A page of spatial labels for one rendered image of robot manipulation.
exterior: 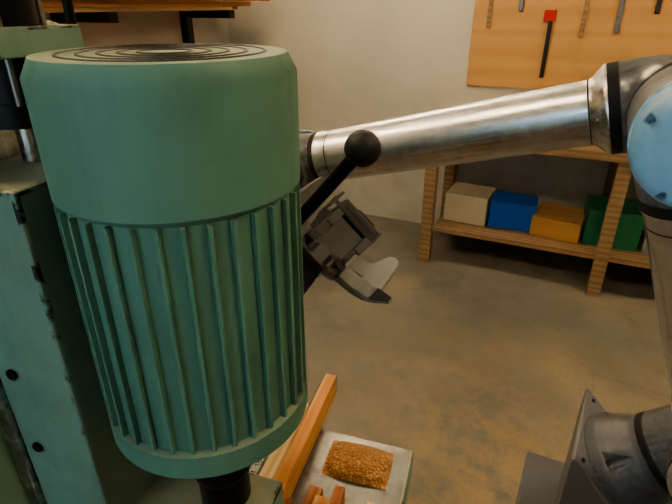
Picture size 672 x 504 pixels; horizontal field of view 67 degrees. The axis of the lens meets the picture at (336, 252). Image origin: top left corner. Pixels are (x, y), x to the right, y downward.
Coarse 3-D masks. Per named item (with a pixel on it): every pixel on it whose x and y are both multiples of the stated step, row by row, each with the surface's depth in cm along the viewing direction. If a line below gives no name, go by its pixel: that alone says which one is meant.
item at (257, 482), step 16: (160, 480) 55; (176, 480) 55; (192, 480) 55; (256, 480) 55; (272, 480) 55; (144, 496) 53; (160, 496) 53; (176, 496) 53; (192, 496) 53; (256, 496) 53; (272, 496) 53
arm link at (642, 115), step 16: (656, 80) 54; (640, 96) 54; (656, 96) 49; (640, 112) 50; (656, 112) 47; (640, 128) 49; (656, 128) 47; (640, 144) 49; (656, 144) 48; (640, 160) 49; (656, 160) 48; (640, 176) 50; (656, 176) 49; (640, 192) 54; (656, 192) 49; (640, 208) 56; (656, 208) 53; (656, 224) 54; (656, 240) 55; (656, 256) 56; (656, 272) 57; (656, 288) 59; (656, 304) 61
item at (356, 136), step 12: (360, 132) 46; (372, 132) 47; (348, 144) 46; (360, 144) 46; (372, 144) 46; (348, 156) 47; (360, 156) 46; (372, 156) 46; (336, 168) 48; (348, 168) 48; (324, 180) 50; (336, 180) 49; (324, 192) 50; (312, 204) 50
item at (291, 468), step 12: (324, 384) 88; (336, 384) 91; (324, 396) 85; (312, 408) 82; (324, 408) 84; (312, 420) 80; (300, 432) 78; (312, 432) 79; (300, 444) 76; (312, 444) 80; (288, 456) 74; (300, 456) 74; (288, 468) 72; (300, 468) 75; (288, 480) 70; (288, 492) 71
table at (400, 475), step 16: (320, 432) 83; (336, 432) 83; (320, 448) 80; (384, 448) 80; (400, 448) 80; (320, 464) 77; (400, 464) 77; (304, 480) 75; (320, 480) 75; (336, 480) 75; (400, 480) 75; (304, 496) 72; (352, 496) 72; (368, 496) 72; (384, 496) 72; (400, 496) 72
